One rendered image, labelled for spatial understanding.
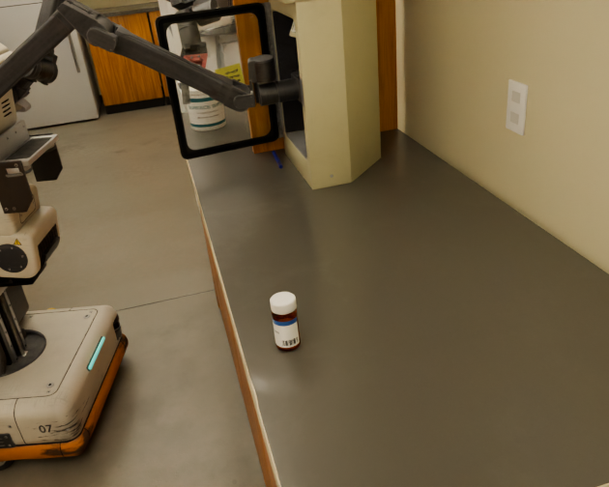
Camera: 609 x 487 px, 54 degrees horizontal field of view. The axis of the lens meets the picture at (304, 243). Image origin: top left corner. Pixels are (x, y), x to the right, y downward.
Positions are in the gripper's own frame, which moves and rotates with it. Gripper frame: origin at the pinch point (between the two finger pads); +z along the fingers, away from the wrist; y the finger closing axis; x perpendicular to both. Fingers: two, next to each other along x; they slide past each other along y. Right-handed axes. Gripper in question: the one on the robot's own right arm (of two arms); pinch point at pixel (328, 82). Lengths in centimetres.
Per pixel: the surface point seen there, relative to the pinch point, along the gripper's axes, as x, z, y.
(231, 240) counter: 23, -36, -34
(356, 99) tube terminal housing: 2.8, 4.0, -11.0
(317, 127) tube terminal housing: 6.9, -8.2, -14.8
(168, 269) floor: 116, -63, 132
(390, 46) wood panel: -1.7, 27.1, 22.4
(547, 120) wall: 3, 33, -52
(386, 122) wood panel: 22.1, 24.3, 22.4
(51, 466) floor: 115, -110, 9
